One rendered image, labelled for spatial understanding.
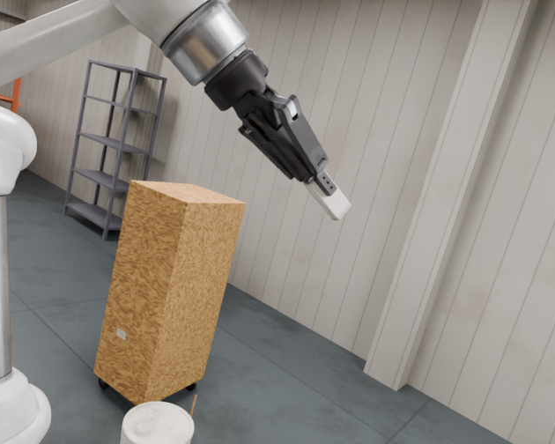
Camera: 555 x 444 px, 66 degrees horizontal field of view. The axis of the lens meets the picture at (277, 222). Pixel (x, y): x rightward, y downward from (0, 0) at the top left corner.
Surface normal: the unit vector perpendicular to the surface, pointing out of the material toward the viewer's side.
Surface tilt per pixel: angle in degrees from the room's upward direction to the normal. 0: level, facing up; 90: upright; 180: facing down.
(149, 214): 90
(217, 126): 90
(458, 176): 90
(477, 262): 90
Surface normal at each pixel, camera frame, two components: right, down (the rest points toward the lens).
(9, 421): 0.92, 0.01
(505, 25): -0.60, 0.00
